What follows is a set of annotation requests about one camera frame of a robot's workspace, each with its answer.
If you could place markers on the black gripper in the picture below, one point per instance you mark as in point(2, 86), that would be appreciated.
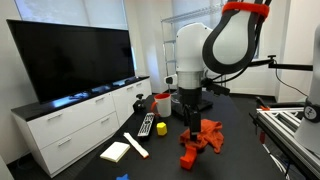
point(190, 98)

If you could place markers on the black remote control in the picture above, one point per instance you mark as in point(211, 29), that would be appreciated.
point(146, 124)

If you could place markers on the clear safety glasses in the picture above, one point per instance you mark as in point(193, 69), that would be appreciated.
point(174, 97)

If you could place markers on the orange plastic bracket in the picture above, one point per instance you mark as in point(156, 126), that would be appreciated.
point(188, 159)

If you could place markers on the blue plastic object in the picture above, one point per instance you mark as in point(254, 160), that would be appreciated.
point(123, 177)

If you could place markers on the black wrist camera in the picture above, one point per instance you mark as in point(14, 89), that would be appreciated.
point(216, 87)

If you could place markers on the window with white blind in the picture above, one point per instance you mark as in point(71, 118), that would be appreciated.
point(73, 11)

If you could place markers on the orange clamp on frame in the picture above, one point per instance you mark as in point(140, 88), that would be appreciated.
point(264, 108)

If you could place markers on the white cabinet with black top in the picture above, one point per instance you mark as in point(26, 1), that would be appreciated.
point(73, 123)

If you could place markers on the large black television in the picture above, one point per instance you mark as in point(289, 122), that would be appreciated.
point(73, 56)

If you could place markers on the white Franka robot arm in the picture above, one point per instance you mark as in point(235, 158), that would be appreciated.
point(191, 50)

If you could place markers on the orange cloth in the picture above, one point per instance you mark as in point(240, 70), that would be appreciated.
point(210, 133)

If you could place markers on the black ball head mount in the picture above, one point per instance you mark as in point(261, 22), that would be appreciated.
point(139, 105)

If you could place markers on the aluminium extrusion frame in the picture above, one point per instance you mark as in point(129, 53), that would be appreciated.
point(283, 126)

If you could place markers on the yellow block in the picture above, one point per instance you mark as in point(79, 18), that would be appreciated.
point(162, 129)

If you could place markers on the white sticky note pad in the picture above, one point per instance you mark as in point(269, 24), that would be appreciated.
point(115, 151)

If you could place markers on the flat black pouch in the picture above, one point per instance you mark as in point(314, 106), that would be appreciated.
point(206, 105)

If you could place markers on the white mug with red inside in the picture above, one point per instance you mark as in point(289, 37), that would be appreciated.
point(164, 105)

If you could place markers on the black rectangular case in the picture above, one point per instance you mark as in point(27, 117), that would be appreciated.
point(177, 111)

